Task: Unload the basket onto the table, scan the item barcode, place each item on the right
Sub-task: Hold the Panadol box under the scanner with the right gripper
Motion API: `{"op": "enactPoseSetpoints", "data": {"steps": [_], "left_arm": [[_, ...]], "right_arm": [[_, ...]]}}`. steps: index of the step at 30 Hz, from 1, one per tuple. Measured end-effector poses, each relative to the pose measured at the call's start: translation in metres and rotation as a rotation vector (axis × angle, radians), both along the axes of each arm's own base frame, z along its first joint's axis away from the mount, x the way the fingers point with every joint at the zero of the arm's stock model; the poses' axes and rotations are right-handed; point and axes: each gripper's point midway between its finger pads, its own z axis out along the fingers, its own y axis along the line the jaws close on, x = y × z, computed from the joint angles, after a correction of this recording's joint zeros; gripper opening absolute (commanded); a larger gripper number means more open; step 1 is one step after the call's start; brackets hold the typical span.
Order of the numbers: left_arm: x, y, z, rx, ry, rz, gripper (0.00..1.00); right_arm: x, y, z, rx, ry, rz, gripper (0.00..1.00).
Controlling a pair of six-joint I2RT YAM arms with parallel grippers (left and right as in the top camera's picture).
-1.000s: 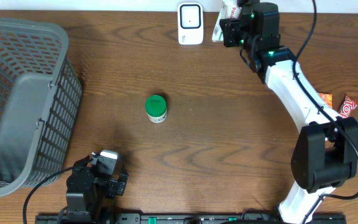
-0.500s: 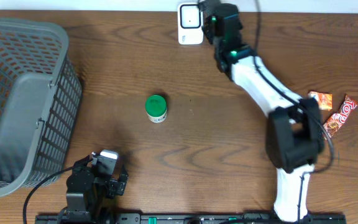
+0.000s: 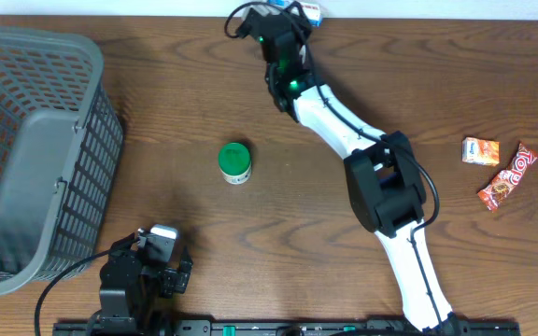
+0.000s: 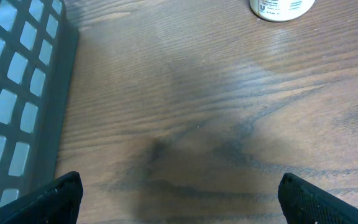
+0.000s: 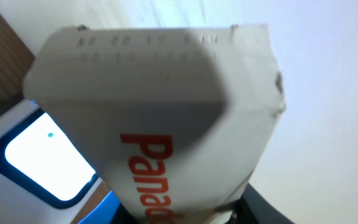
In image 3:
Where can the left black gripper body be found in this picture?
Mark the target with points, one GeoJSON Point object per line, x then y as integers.
{"type": "Point", "coordinates": [165, 285]}

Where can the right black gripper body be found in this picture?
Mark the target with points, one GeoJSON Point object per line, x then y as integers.
{"type": "Point", "coordinates": [305, 22]}

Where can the white Panadol medicine box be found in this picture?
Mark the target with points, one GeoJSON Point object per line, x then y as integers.
{"type": "Point", "coordinates": [310, 10]}

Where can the green lid white jar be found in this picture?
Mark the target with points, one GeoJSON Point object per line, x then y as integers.
{"type": "Point", "coordinates": [235, 163]}

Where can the small orange snack packet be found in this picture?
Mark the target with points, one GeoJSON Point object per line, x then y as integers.
{"type": "Point", "coordinates": [480, 151]}

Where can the red Top chocolate bar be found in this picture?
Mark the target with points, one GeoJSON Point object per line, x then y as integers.
{"type": "Point", "coordinates": [503, 183]}

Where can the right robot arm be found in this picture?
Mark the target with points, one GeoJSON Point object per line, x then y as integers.
{"type": "Point", "coordinates": [386, 186]}

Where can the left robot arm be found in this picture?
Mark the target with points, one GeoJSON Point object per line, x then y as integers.
{"type": "Point", "coordinates": [120, 315]}

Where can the grey plastic mesh basket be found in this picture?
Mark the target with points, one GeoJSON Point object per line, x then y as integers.
{"type": "Point", "coordinates": [60, 144]}

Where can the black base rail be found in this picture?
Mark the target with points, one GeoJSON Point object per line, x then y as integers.
{"type": "Point", "coordinates": [383, 326]}

